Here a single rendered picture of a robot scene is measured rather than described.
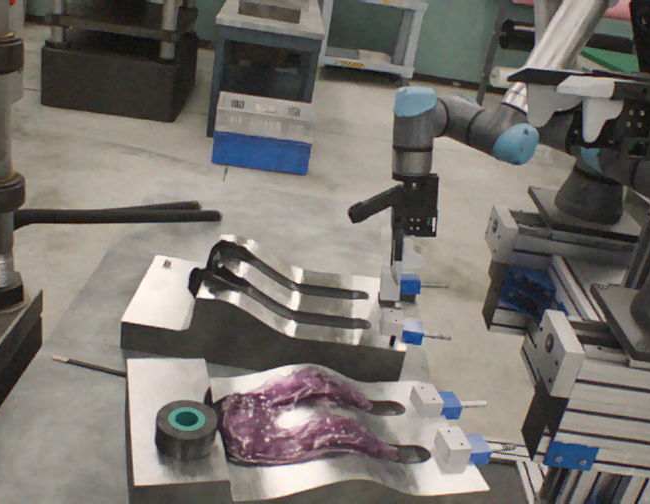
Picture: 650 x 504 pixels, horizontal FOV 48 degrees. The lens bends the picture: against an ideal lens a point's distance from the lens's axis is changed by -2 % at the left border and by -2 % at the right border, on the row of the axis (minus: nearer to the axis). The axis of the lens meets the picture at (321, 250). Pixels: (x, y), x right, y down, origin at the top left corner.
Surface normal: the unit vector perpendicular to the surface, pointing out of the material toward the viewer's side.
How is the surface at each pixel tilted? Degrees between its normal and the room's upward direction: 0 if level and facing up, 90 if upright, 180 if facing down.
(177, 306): 0
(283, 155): 91
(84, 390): 0
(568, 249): 90
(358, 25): 90
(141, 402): 0
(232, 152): 90
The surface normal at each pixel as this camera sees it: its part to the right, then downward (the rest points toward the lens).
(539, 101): 0.21, 0.40
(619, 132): 0.42, 0.33
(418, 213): -0.03, 0.30
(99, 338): 0.16, -0.89
